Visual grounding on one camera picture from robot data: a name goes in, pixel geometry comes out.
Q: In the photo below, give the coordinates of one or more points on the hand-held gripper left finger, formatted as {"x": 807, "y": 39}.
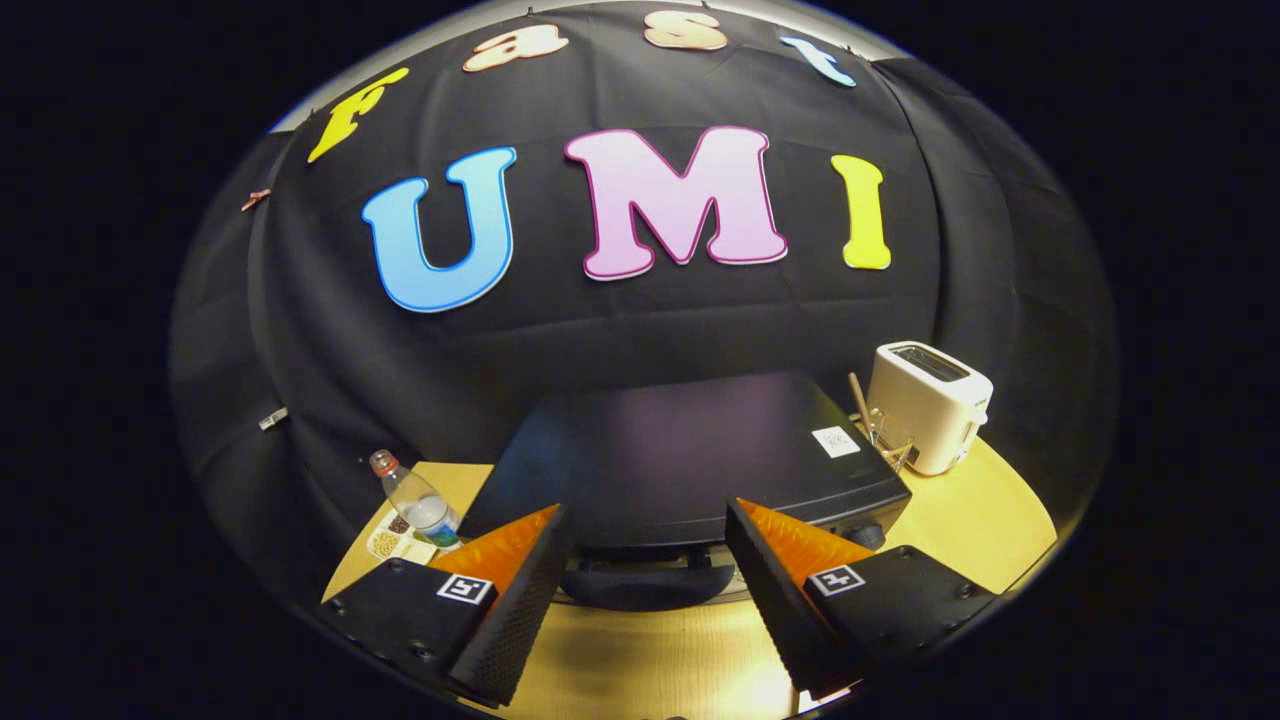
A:
{"x": 515, "y": 610}

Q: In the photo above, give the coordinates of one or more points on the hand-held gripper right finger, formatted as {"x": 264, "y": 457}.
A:
{"x": 780, "y": 610}

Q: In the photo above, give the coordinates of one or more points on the black toaster oven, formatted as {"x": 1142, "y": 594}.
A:
{"x": 680, "y": 450}

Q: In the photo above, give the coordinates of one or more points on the white bread toaster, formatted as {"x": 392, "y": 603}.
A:
{"x": 925, "y": 405}

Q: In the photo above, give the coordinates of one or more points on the divided snack tray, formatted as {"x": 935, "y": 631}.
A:
{"x": 395, "y": 545}

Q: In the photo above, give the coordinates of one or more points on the clear plastic water bottle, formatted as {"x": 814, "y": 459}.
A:
{"x": 425, "y": 505}

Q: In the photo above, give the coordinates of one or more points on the wooden stick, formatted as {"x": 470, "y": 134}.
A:
{"x": 858, "y": 395}

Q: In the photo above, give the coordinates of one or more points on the black backdrop cloth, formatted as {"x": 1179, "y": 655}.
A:
{"x": 620, "y": 330}

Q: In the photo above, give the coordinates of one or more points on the silver clip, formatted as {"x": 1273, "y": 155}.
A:
{"x": 272, "y": 418}

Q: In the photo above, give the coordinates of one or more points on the red clip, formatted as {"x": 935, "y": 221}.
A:
{"x": 255, "y": 198}

